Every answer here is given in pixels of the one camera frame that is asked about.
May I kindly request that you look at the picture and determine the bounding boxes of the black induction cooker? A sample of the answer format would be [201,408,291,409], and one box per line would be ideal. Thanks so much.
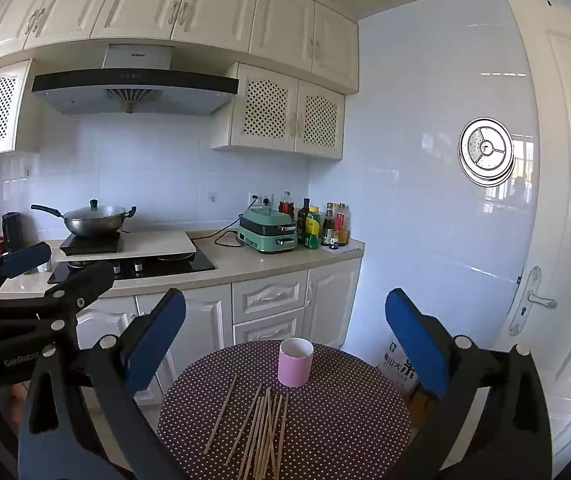
[60,233,125,257]

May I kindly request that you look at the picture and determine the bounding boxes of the steel wok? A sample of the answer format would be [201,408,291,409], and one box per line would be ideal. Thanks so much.
[30,199,137,237]

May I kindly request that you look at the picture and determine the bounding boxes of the white door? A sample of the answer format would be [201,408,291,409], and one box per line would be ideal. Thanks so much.
[508,0,571,471]

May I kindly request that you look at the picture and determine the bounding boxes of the black power cable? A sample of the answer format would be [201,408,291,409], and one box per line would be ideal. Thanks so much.
[214,199,266,248]

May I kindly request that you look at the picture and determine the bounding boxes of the dark green oil bottle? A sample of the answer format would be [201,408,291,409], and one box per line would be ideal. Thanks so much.
[297,198,311,246]

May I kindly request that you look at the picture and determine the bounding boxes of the red cap sauce bottle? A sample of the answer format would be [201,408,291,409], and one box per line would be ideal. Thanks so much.
[335,203,349,247]

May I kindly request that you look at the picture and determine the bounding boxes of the polka dot tablecloth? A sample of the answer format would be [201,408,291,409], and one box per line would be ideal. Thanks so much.
[158,341,411,480]

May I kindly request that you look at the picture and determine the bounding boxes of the beige kitchen countertop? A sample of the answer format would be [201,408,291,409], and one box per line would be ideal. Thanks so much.
[0,232,366,301]

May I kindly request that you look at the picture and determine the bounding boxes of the black kettle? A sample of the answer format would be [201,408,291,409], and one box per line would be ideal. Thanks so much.
[2,211,22,253]

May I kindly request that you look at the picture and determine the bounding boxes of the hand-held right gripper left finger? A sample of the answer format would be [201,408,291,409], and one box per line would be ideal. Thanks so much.
[18,287,188,480]

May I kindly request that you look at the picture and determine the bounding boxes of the grey range hood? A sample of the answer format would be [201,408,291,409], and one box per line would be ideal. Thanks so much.
[31,44,239,116]

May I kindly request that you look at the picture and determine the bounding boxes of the white printed bag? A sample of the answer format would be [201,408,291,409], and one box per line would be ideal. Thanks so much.
[376,340,419,401]

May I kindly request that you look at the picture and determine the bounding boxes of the black glass gas cooktop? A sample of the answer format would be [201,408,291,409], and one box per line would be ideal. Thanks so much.
[48,249,216,285]

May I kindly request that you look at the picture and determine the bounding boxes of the cream base cabinets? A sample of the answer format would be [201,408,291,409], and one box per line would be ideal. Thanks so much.
[72,257,363,406]

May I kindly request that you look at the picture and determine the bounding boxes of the glass wok lid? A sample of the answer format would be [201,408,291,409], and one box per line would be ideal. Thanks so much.
[64,199,127,221]

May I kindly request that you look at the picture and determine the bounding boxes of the bunch of wooden chopsticks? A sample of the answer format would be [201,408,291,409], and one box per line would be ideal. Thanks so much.
[202,374,290,480]

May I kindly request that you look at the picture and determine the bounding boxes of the pink cup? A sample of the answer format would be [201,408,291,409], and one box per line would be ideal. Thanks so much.
[278,338,315,389]

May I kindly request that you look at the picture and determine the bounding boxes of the silver door handle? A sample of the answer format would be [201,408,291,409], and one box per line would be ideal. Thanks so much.
[509,266,557,337]

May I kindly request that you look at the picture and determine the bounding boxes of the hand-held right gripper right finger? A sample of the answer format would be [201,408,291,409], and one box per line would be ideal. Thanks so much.
[384,287,552,480]

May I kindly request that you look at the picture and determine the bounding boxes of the dark soy sauce bottle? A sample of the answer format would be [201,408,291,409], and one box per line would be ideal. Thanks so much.
[322,203,336,247]

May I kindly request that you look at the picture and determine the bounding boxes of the green electric cooker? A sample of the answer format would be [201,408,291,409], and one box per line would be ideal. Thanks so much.
[236,208,298,255]

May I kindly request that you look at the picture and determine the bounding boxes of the cream wall cabinets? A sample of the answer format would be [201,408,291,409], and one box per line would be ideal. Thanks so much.
[0,0,359,95]

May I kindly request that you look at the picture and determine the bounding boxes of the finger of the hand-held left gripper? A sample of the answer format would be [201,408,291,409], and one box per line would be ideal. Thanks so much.
[0,261,114,331]
[0,241,52,303]

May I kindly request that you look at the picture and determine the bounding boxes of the yellow green squeeze bottle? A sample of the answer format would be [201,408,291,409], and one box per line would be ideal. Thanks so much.
[305,205,321,250]

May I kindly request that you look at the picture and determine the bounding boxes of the white stone board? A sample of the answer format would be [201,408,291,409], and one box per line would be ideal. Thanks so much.
[51,230,197,263]

